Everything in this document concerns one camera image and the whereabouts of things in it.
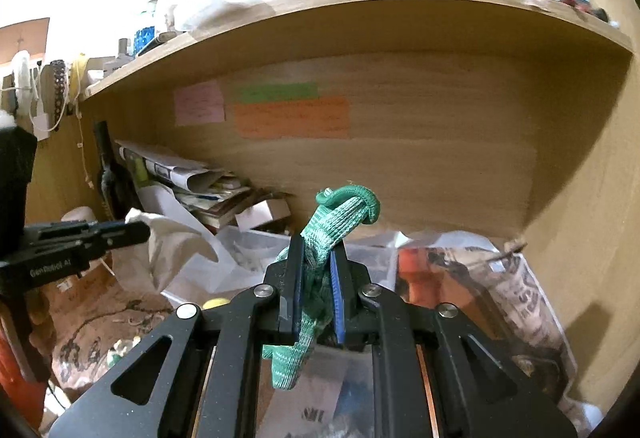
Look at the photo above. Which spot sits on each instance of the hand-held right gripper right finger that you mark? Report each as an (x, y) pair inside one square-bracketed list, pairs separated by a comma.
[(338, 298)]

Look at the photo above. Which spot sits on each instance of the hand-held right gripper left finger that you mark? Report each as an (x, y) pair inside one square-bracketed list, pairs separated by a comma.
[(298, 288)]

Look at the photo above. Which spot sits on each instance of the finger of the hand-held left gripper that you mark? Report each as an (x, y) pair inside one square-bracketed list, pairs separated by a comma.
[(117, 234)]

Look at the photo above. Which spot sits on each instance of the green knitted sock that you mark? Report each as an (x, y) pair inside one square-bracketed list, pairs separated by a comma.
[(327, 223)]

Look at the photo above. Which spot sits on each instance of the white cloth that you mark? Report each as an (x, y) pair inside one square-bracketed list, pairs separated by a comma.
[(165, 248)]

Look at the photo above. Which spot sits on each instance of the dark glass bottle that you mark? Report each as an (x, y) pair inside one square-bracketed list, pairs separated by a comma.
[(109, 178)]

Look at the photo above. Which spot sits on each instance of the small cardboard box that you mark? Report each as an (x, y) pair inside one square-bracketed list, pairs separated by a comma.
[(265, 213)]

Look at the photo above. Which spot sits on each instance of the brown patterned cloth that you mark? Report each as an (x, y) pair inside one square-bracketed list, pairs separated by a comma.
[(90, 318)]

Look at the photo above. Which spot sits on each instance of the stack of papers and magazines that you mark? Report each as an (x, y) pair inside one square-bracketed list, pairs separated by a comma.
[(200, 188)]

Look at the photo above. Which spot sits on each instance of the orange object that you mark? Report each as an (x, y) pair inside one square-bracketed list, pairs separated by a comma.
[(22, 383)]

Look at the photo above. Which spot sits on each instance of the pink sticky note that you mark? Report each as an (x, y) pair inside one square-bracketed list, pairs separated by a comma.
[(199, 102)]

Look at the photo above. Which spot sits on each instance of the printed clear plastic bag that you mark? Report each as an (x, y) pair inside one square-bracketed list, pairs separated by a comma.
[(495, 298)]

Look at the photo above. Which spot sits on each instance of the wooden shelf unit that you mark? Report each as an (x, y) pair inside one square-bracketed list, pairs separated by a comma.
[(400, 153)]

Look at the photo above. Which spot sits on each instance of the orange sticky note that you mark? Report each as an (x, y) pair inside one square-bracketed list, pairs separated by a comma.
[(292, 117)]

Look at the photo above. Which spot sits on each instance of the green sticky note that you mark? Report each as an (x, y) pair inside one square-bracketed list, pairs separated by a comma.
[(276, 92)]

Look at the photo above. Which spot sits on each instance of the white plastic bag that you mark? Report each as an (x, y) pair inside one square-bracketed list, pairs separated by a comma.
[(220, 6)]

